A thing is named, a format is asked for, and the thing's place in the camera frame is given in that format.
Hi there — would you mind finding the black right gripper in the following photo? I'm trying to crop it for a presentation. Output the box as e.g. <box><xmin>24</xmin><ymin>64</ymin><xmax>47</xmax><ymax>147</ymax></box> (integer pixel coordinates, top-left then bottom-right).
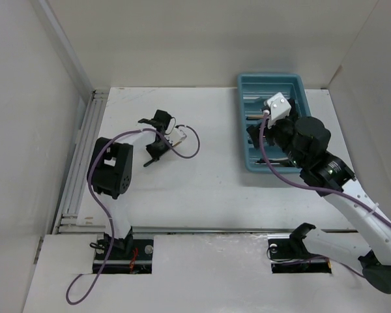
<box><xmin>247</xmin><ymin>112</ymin><xmax>306</xmax><ymax>169</ymax></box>

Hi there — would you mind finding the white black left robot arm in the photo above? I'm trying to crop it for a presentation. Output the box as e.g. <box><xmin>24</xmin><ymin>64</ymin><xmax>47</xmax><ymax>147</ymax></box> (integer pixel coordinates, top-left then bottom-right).
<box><xmin>87</xmin><ymin>110</ymin><xmax>173</xmax><ymax>259</ymax></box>

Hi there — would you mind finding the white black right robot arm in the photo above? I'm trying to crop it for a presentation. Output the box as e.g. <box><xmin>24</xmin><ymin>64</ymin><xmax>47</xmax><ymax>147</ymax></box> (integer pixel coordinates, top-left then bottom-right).
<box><xmin>248</xmin><ymin>98</ymin><xmax>391</xmax><ymax>294</ymax></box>

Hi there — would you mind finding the blue plastic cutlery tray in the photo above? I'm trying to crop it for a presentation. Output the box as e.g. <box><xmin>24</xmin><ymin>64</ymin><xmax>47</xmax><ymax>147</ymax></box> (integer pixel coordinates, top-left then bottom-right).
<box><xmin>237</xmin><ymin>73</ymin><xmax>311</xmax><ymax>173</ymax></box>

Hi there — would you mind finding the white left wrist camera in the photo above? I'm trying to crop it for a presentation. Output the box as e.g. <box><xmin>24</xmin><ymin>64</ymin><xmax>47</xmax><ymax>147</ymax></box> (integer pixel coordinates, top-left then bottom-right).
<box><xmin>169</xmin><ymin>127</ymin><xmax>187</xmax><ymax>147</ymax></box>

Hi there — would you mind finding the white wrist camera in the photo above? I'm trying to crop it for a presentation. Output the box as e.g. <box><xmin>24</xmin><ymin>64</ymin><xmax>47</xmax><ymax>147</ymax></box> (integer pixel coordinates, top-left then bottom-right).
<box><xmin>264</xmin><ymin>92</ymin><xmax>291</xmax><ymax>129</ymax></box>
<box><xmin>169</xmin><ymin>127</ymin><xmax>187</xmax><ymax>147</ymax></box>

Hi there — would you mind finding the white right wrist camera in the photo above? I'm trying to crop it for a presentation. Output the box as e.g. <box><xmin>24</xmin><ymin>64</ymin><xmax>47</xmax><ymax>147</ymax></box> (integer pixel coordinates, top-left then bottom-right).
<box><xmin>264</xmin><ymin>92</ymin><xmax>291</xmax><ymax>129</ymax></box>

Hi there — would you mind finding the aluminium frame rail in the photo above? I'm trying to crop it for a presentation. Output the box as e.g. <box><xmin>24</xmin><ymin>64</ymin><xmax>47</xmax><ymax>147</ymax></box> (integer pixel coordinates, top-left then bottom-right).
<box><xmin>50</xmin><ymin>89</ymin><xmax>109</xmax><ymax>235</ymax></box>

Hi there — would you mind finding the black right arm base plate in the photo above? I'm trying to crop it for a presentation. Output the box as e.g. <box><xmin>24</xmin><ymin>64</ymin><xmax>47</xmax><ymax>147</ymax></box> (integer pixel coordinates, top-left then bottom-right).
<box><xmin>266</xmin><ymin>238</ymin><xmax>332</xmax><ymax>274</ymax></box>

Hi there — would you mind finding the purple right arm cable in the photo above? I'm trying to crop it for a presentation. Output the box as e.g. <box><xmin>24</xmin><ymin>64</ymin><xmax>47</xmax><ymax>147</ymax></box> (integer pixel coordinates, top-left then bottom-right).
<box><xmin>257</xmin><ymin>109</ymin><xmax>391</xmax><ymax>280</ymax></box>

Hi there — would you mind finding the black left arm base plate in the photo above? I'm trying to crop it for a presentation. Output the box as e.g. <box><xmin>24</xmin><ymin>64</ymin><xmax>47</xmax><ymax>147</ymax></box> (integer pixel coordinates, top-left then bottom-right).
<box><xmin>89</xmin><ymin>234</ymin><xmax>154</xmax><ymax>275</ymax></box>

